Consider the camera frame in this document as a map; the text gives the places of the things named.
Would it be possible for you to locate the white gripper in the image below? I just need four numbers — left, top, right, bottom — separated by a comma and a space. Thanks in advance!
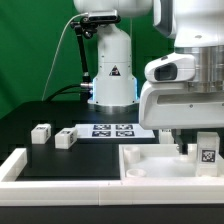
139, 81, 224, 155

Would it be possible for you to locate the white U-shaped fence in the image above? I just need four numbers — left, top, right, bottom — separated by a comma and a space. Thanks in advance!
0, 148, 224, 206

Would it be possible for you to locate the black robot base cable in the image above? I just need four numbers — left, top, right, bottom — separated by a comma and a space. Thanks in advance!
44, 83, 94, 102

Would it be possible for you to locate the white sheet with tags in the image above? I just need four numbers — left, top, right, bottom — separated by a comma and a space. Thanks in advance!
75, 124, 155, 139

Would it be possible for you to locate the grey camera on mount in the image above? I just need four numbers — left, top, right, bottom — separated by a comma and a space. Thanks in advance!
87, 10, 120, 23

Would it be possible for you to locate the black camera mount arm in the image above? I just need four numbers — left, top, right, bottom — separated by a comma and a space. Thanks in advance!
70, 20, 97, 83

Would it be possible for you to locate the white square tabletop part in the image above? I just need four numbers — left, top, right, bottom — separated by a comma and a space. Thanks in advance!
118, 143, 224, 181

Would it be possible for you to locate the white camera cable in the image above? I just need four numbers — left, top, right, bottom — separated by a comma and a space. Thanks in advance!
41, 12, 90, 102

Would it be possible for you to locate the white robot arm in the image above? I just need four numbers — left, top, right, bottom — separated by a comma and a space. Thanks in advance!
73, 0, 224, 134

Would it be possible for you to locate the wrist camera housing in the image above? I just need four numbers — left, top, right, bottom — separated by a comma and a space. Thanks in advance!
145, 53, 196, 83

